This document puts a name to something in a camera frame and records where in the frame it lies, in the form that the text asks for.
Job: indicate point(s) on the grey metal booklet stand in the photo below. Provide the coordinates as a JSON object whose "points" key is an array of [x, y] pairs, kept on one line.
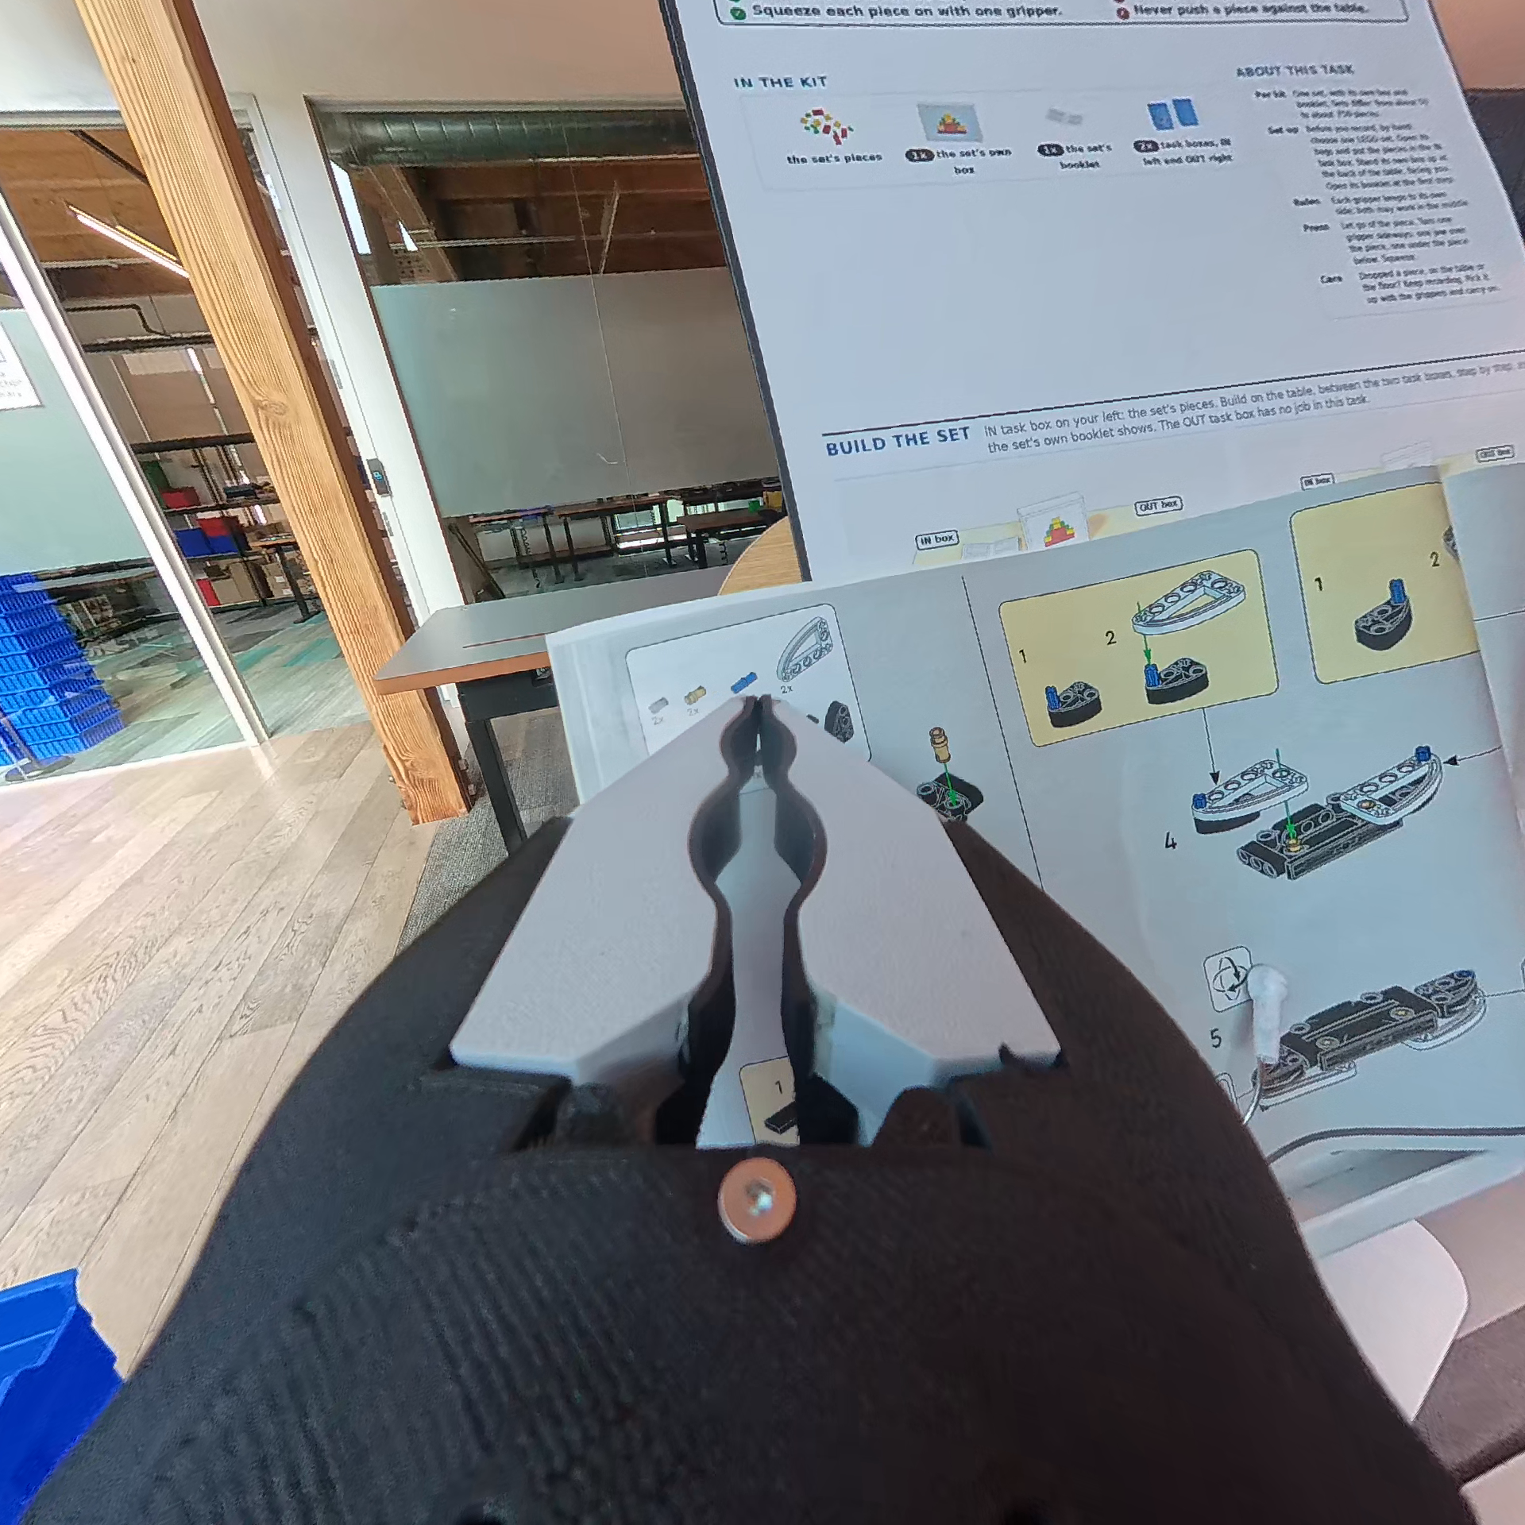
{"points": [[1389, 1311]]}

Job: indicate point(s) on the dark rectangular table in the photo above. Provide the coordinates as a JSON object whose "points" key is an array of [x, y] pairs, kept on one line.
{"points": [[477, 650]]}

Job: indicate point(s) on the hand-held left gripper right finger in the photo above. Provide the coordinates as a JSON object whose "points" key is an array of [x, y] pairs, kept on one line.
{"points": [[917, 941]]}

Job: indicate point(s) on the round wooden table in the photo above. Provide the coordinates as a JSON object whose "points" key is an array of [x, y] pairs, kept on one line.
{"points": [[763, 559]]}

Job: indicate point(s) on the white printed task sheet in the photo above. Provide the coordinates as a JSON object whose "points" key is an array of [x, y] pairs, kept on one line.
{"points": [[1074, 298]]}

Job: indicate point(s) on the toy building instruction booklet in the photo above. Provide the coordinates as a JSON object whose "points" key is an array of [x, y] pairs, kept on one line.
{"points": [[1132, 881]]}

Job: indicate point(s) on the storage shelf with bins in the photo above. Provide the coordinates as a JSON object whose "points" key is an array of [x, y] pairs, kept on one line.
{"points": [[216, 536]]}

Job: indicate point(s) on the blue plastic bin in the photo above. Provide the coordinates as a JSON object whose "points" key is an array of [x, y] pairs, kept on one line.
{"points": [[48, 1394]]}

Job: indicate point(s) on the stack of blue bins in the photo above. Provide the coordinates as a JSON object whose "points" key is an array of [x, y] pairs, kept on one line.
{"points": [[48, 667]]}

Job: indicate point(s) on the grey desk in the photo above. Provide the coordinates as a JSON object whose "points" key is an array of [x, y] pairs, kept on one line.
{"points": [[1505, 1370]]}

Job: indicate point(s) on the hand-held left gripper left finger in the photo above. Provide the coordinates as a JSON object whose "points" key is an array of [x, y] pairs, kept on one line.
{"points": [[596, 941]]}

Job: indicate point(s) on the wooden pillar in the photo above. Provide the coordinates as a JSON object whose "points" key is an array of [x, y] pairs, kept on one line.
{"points": [[239, 358]]}

